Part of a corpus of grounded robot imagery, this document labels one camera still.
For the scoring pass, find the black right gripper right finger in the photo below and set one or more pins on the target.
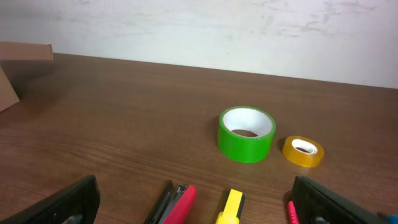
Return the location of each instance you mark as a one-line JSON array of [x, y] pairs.
[[314, 203]]

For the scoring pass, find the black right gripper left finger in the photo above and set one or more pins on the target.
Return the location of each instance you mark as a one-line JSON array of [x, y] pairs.
[[77, 203]]

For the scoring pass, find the orange utility knife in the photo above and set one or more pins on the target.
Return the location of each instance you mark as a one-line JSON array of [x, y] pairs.
[[293, 218]]

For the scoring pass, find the small yellow tape roll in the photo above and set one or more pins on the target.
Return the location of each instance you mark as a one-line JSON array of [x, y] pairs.
[[303, 151]]

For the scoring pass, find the yellow highlighter pen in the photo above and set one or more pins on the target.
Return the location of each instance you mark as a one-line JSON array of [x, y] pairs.
[[233, 208]]

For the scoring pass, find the red black stapler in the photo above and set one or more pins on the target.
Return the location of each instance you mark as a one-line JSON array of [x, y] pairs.
[[173, 205]]

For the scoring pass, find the green tape roll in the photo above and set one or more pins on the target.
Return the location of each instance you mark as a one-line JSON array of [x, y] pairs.
[[245, 134]]

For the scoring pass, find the brown cardboard box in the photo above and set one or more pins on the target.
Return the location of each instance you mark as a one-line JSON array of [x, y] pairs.
[[20, 63]]

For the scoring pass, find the blue white marker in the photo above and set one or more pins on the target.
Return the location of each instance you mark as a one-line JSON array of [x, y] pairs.
[[392, 219]]

